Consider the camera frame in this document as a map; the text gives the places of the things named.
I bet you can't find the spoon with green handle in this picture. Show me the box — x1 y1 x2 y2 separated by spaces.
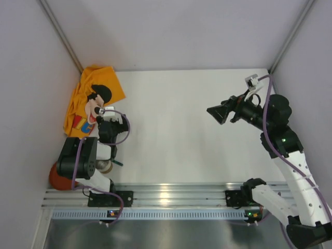
111 160 123 167

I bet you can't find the silver metal cup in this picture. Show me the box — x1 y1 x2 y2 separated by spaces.
96 160 113 174

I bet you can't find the orange cartoon mouse placemat cloth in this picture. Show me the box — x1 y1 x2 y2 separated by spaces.
63 65 126 138

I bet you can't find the red round plate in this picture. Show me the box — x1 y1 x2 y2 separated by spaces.
49 163 72 191

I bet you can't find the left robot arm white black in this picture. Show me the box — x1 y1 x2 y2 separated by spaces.
56 115 130 195

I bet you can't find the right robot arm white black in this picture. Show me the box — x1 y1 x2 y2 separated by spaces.
206 94 331 248

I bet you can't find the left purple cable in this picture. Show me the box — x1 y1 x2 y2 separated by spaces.
71 110 131 226

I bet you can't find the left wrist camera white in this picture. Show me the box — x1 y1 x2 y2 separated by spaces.
102 106 123 124

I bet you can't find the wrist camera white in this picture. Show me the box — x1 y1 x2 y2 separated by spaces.
244 74 264 101
102 106 123 124

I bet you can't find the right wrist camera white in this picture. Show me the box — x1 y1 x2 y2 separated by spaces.
244 74 264 101

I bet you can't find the right aluminium frame post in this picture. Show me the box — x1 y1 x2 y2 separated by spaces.
268 0 317 74

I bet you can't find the aluminium frame post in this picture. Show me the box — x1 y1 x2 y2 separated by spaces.
268 0 317 74
37 0 84 74

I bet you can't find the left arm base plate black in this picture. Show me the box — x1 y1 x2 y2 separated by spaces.
87 191 134 208

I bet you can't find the aluminium mounting rail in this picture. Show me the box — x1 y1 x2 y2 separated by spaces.
41 183 296 208

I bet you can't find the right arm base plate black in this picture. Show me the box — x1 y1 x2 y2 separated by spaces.
225 190 251 209

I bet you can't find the perforated cable duct grey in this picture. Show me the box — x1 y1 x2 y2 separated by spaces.
52 209 261 220

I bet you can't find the left aluminium frame post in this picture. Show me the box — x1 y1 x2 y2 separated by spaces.
37 0 84 74

